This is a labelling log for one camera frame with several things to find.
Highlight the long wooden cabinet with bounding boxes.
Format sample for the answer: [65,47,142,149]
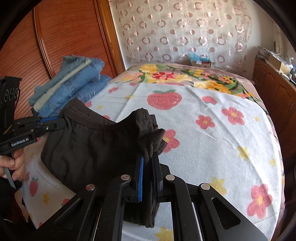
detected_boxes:
[252,56,296,149]

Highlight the cardboard box on cabinet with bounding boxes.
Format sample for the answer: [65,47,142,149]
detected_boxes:
[268,55,290,76]

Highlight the small cardboard tissue box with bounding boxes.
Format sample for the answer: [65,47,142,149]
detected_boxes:
[189,53,211,68]

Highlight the black pants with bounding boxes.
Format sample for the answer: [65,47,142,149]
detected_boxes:
[41,98,167,228]

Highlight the wooden wardrobe door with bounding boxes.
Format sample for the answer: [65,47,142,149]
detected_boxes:
[1,1,125,118]

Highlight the white strawberry flower blanket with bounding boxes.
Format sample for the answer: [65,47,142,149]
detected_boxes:
[19,82,286,241]

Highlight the pink yellow floral bedspread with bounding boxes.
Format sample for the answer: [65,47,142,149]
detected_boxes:
[112,64,261,103]

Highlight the sheer circle pattern curtain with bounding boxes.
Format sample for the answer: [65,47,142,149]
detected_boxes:
[109,1,252,67]

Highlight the person left hand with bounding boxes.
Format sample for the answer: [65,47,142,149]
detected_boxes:
[0,148,25,181]

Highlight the stack of folded blue jeans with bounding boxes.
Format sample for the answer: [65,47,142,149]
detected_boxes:
[29,55,111,118]

